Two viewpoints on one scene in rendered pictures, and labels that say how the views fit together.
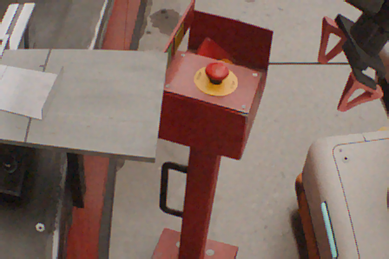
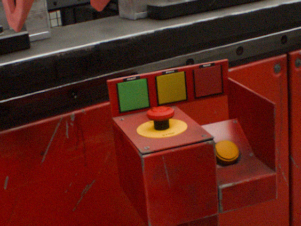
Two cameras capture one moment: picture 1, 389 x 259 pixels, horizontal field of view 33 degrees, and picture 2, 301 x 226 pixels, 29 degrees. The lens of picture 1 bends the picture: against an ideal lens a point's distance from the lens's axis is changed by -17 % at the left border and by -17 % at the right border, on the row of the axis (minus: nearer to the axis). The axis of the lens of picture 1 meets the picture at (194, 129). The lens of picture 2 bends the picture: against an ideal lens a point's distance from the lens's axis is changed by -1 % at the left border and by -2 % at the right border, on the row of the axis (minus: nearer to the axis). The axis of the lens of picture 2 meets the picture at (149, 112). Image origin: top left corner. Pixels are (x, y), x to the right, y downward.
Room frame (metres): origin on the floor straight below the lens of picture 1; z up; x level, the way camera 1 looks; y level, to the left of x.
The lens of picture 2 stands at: (0.56, -0.72, 1.08)
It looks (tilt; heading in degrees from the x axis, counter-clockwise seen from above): 19 degrees down; 62
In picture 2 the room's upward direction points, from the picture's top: 6 degrees counter-clockwise
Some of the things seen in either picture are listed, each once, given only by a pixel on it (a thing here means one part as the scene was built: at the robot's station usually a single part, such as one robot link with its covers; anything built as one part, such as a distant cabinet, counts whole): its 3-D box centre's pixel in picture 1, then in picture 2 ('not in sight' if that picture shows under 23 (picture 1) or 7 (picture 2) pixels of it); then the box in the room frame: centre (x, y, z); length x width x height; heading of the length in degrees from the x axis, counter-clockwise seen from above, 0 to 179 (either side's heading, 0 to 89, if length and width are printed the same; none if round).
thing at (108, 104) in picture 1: (64, 96); not in sight; (0.66, 0.17, 1.00); 0.26 x 0.18 x 0.01; 92
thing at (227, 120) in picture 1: (215, 74); (191, 139); (0.99, -0.03, 0.75); 0.20 x 0.16 x 0.18; 168
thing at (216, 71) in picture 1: (216, 76); (161, 120); (0.94, -0.03, 0.79); 0.04 x 0.04 x 0.04
